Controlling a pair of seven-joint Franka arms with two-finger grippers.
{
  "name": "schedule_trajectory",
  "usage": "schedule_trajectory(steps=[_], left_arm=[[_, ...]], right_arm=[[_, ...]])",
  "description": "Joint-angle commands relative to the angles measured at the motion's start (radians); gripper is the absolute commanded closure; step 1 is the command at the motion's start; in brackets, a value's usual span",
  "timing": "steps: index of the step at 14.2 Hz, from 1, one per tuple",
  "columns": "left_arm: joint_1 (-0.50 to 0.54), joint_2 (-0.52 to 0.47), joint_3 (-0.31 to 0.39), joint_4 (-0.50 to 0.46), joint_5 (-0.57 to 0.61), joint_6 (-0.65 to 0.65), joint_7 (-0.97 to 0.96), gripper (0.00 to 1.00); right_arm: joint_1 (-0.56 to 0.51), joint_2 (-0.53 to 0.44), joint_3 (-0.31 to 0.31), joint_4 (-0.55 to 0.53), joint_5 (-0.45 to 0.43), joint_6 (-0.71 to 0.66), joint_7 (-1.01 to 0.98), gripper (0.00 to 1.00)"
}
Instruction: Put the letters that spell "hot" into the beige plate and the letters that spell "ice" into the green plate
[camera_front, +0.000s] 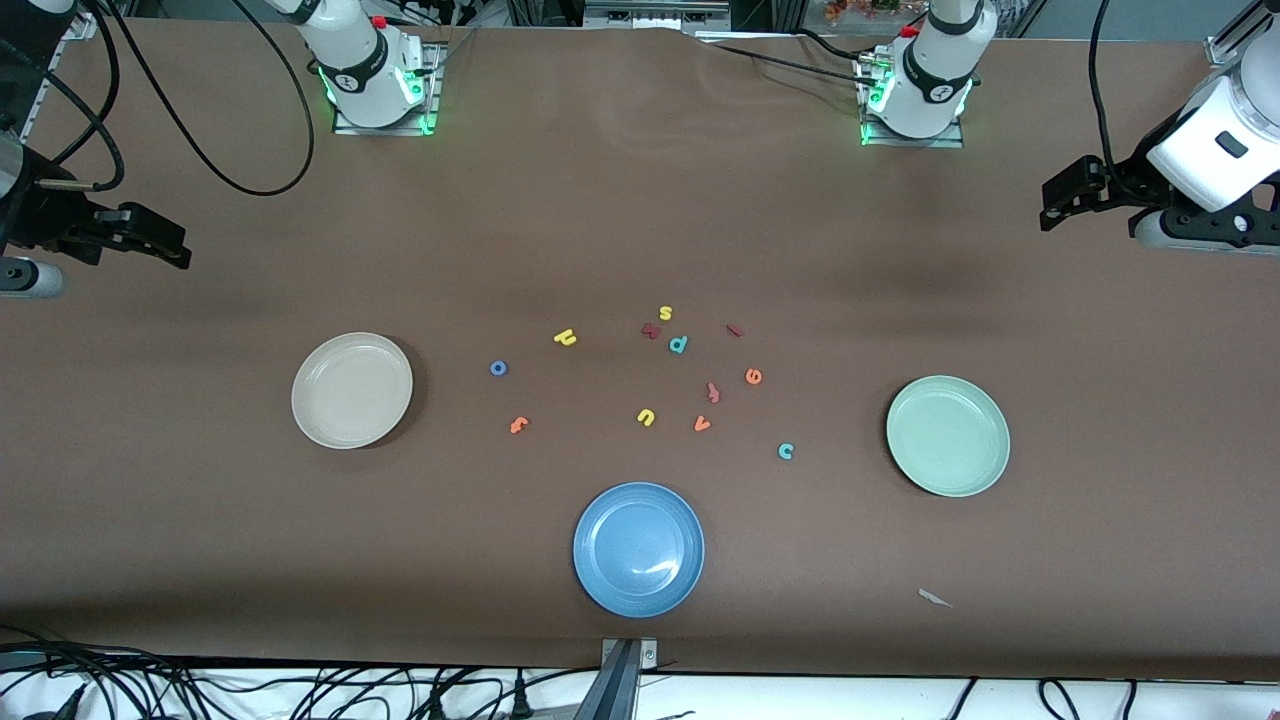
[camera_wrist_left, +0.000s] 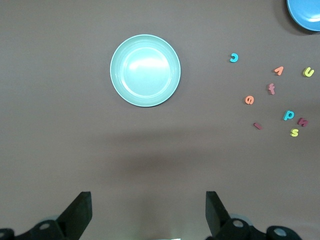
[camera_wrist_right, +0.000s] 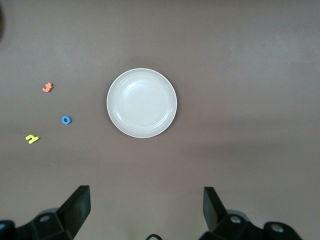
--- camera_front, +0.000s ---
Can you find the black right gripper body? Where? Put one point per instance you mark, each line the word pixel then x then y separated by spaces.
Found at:
pixel 42 222

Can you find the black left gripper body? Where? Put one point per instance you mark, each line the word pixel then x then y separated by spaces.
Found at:
pixel 1132 178

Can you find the yellow letter h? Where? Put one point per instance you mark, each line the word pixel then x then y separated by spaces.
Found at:
pixel 563 336

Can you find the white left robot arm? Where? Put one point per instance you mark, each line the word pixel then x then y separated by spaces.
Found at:
pixel 930 70

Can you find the beige brown plate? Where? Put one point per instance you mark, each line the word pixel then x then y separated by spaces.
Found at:
pixel 350 390

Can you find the light green plate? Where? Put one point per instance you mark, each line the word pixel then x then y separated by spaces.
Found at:
pixel 948 436

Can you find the orange flower decoration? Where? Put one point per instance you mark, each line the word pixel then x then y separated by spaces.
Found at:
pixel 860 8

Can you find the small white paper scrap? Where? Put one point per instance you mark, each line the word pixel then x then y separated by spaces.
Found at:
pixel 932 597

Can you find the brown table cover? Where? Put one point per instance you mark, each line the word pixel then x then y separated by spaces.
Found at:
pixel 600 200

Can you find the black power plug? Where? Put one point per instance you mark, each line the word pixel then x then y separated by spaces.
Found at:
pixel 437 706
pixel 520 702

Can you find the blue plate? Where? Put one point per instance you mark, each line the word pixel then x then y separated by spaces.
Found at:
pixel 638 550

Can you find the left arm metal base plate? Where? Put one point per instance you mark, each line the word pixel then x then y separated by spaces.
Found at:
pixel 950 142

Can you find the aluminium frame extrusion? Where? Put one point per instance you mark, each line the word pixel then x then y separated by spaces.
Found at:
pixel 82 28
pixel 1225 48

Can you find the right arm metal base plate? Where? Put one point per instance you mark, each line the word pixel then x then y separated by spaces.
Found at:
pixel 345 125

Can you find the silver metal frame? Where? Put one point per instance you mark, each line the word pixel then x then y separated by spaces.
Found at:
pixel 650 15

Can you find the metal clamp bracket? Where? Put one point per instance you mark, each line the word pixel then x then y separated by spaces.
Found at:
pixel 648 655

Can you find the black camera pole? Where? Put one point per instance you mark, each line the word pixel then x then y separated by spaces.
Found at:
pixel 612 690

